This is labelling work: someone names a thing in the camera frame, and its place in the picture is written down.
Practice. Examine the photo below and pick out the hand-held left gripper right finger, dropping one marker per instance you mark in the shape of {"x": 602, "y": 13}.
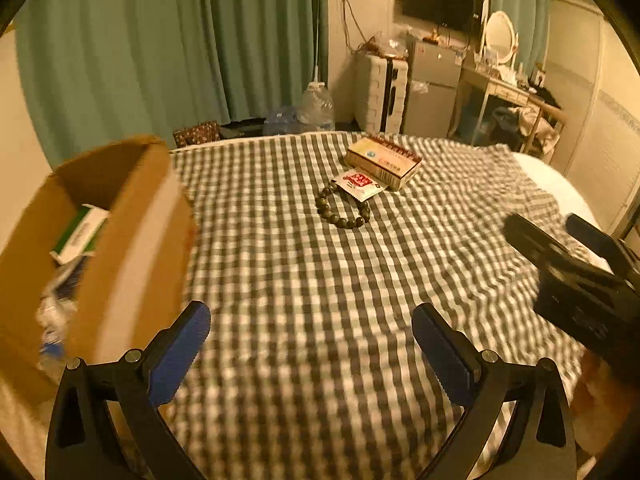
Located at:
{"x": 445, "y": 355}

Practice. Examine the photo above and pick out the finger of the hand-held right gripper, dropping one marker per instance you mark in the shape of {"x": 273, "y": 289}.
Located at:
{"x": 535, "y": 245}
{"x": 592, "y": 237}

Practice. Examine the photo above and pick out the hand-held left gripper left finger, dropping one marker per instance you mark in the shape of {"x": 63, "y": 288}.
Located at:
{"x": 180, "y": 355}

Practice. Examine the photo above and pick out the brown cardboard box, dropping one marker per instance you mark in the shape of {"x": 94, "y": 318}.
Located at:
{"x": 140, "y": 260}

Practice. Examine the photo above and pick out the green white medicine box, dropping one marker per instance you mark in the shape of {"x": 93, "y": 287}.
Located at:
{"x": 80, "y": 232}

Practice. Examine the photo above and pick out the person's right hand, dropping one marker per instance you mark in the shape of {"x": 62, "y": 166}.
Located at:
{"x": 610, "y": 410}

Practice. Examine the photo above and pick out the pile of clothes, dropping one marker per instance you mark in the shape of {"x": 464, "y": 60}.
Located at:
{"x": 530, "y": 122}

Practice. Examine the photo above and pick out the white louvred wardrobe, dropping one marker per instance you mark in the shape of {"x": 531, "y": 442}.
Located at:
{"x": 610, "y": 110}

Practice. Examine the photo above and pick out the wooden chair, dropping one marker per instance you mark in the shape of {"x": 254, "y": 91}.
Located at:
{"x": 550, "y": 110}

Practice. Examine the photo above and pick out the grey white checked cloth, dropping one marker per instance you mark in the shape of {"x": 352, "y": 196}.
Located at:
{"x": 325, "y": 285}

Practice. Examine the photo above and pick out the cream dressing table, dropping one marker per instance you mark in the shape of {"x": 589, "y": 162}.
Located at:
{"x": 492, "y": 87}

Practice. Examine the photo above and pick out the red white medicine box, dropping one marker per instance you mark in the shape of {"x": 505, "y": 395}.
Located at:
{"x": 382, "y": 160}

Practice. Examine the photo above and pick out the silver small fridge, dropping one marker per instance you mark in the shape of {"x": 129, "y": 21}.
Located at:
{"x": 432, "y": 90}

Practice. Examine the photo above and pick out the red white sachet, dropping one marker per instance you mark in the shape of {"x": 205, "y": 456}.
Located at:
{"x": 357, "y": 184}

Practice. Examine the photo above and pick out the white oval mirror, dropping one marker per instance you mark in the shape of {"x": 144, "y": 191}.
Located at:
{"x": 500, "y": 35}

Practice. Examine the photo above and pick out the brown patterned box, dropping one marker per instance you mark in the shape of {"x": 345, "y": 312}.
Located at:
{"x": 196, "y": 135}

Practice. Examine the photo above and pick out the white suitcase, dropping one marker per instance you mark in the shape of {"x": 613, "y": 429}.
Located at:
{"x": 372, "y": 95}

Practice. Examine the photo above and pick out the dark bag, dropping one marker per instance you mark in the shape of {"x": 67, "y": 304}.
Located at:
{"x": 242, "y": 129}

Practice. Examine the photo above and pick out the clear bag on suitcase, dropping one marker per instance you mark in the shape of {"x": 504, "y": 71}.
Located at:
{"x": 387, "y": 45}

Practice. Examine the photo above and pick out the blue plastic bag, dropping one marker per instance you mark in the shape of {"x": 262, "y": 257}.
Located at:
{"x": 282, "y": 120}

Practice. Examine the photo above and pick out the large clear water bottle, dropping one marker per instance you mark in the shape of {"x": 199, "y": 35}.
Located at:
{"x": 317, "y": 107}

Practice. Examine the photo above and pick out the white pole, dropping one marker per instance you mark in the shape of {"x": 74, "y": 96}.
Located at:
{"x": 319, "y": 60}

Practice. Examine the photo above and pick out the wide green curtain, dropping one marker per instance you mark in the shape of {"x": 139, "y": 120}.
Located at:
{"x": 150, "y": 50}

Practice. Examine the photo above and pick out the black wall television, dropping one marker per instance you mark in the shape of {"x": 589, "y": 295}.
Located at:
{"x": 440, "y": 2}

